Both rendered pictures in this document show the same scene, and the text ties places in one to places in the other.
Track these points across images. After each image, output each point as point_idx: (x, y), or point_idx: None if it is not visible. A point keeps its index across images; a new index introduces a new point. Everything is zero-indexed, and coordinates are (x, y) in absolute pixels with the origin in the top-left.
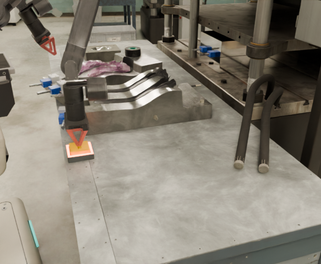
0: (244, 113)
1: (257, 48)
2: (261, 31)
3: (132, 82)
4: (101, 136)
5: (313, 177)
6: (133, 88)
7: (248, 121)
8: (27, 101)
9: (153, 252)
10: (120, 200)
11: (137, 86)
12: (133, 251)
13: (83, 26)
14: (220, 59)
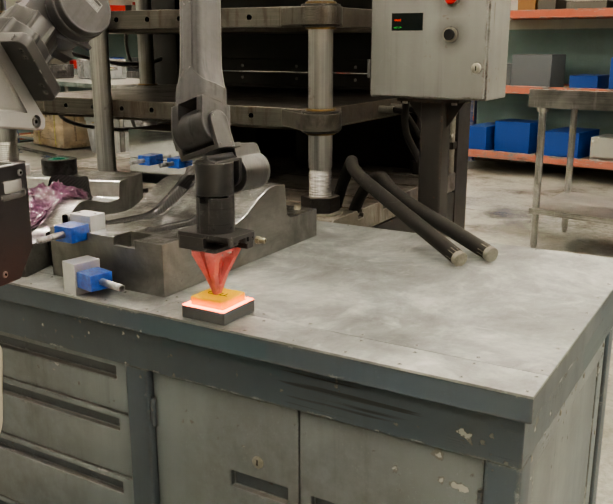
0: (391, 202)
1: (327, 115)
2: (326, 87)
3: (153, 200)
4: (200, 289)
5: (542, 250)
6: (173, 206)
7: (409, 208)
8: None
9: (540, 349)
10: (397, 330)
11: (181, 201)
12: (519, 356)
13: (213, 50)
14: None
